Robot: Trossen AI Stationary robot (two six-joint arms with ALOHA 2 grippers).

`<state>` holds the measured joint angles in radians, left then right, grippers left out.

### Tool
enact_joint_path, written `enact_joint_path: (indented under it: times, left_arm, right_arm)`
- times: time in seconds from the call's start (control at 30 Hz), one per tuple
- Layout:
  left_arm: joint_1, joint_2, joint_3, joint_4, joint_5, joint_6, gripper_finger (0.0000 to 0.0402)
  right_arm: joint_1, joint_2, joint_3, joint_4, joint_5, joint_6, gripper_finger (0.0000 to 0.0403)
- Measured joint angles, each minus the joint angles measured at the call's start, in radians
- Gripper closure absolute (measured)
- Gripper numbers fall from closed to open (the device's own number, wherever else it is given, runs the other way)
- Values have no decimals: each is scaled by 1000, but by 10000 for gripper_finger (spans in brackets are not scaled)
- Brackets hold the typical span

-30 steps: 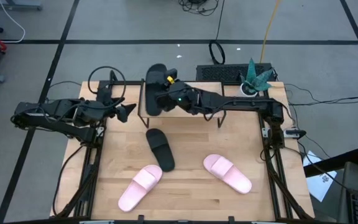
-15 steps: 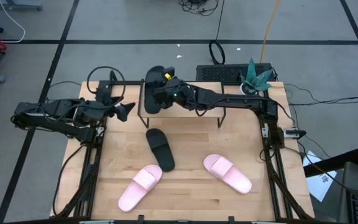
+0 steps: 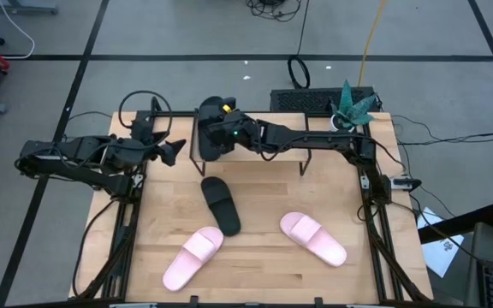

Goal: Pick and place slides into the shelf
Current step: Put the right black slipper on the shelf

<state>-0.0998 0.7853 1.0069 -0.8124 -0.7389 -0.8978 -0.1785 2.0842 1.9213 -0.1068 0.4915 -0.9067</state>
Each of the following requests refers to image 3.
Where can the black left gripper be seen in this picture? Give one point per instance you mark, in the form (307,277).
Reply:
(133,154)

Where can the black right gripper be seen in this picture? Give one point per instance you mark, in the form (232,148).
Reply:
(240,132)

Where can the black slide sandal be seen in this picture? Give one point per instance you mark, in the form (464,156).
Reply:
(223,209)
(209,153)

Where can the pink slide sandal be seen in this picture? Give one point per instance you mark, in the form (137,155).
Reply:
(315,239)
(186,265)

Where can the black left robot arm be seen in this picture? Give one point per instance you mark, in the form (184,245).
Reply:
(79,147)

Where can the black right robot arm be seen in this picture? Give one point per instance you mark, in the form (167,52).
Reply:
(306,137)

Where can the wooden shoe rack table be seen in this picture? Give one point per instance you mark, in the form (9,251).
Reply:
(289,117)

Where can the black ventilated equipment case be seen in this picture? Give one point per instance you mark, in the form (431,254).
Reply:
(302,100)

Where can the white plant pot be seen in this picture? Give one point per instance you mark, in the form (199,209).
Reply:
(335,125)

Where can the green snake plant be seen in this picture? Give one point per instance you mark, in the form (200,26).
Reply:
(349,107)

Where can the grey stand base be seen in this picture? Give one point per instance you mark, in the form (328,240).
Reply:
(19,6)

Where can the white paper sheet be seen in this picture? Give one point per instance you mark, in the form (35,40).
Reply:
(441,252)

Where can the black bar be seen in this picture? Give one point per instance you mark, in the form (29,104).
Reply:
(456,224)

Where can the black aluminium table frame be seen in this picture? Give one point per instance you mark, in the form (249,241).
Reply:
(120,274)

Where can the small black camera device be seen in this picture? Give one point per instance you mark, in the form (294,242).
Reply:
(407,184)

